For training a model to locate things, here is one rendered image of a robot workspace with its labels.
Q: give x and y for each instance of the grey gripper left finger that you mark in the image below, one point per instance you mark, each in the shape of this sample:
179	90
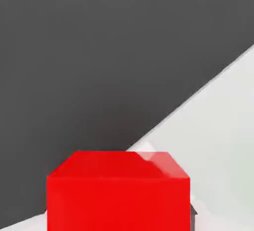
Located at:
29	224

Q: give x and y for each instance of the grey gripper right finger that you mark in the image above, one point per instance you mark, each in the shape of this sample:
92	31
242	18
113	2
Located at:
193	218

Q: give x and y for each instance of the small red cube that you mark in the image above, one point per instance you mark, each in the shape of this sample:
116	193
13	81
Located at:
119	199

